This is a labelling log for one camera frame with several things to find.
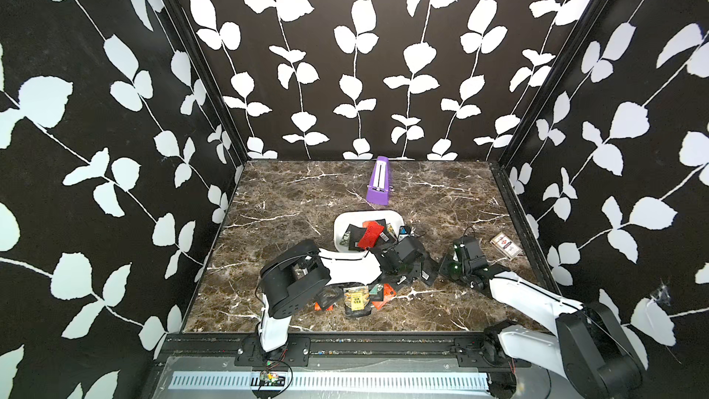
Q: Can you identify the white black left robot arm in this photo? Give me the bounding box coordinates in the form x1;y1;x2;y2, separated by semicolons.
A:
257;236;441;353

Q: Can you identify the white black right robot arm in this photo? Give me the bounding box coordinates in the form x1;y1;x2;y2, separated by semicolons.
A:
439;236;644;398

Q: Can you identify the orange tea bag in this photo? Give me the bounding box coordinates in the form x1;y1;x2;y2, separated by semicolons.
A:
356;221;385;249

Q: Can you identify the black tea bag back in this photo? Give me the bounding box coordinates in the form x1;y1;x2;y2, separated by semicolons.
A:
340;225;366;251

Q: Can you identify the yellow label tea bag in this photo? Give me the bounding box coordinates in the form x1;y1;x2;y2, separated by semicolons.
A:
343;286;371;318

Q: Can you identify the white plastic storage box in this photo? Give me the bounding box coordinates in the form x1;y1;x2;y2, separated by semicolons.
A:
333;210;404;252

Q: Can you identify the purple metronome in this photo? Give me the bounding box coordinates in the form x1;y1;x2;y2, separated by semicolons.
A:
366;156;391;206

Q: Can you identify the white perforated vent strip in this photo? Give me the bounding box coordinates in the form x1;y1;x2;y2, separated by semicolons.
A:
167;371;489;395

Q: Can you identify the black front mounting rail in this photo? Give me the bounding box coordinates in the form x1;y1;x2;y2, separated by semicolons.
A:
157;326;563;372

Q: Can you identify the small circuit board with wires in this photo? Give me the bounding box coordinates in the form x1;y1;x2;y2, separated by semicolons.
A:
251;371;288;390

